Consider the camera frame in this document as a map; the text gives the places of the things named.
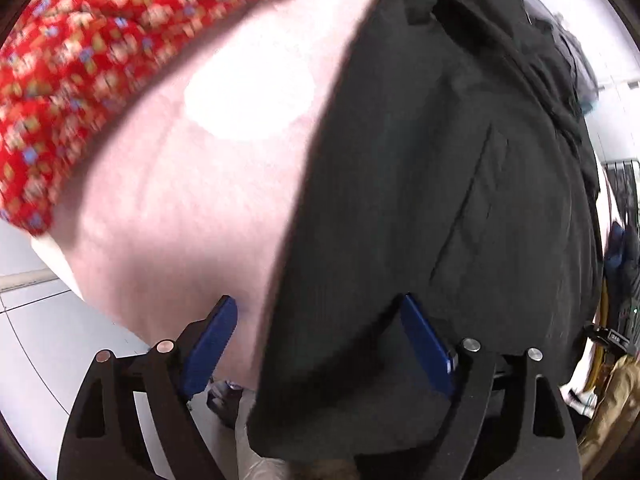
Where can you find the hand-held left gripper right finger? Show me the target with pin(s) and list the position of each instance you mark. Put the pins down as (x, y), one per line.
(430, 345)

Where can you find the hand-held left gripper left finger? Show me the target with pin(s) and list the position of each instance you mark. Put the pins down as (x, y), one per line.
(210, 345)

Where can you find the black quilted jacket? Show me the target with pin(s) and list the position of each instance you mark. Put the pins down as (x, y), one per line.
(627, 285)

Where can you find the dark object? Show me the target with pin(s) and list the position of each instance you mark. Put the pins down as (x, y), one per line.
(225, 402)

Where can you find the tan padded cloth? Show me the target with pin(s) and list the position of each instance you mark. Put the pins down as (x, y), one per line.
(615, 400)

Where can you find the white cloth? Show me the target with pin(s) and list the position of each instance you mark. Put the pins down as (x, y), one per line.
(580, 400)

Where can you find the pink polka dot blanket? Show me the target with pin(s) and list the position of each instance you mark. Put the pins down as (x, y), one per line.
(200, 235)

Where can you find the clear plastic bag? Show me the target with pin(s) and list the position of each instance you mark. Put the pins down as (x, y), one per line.
(260, 455)

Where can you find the black metal rack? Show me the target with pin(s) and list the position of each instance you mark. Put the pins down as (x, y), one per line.
(622, 180)

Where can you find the grey garment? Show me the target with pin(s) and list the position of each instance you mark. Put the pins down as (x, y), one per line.
(575, 55)

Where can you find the red floral cloth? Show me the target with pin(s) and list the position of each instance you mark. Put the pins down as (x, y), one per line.
(75, 85)

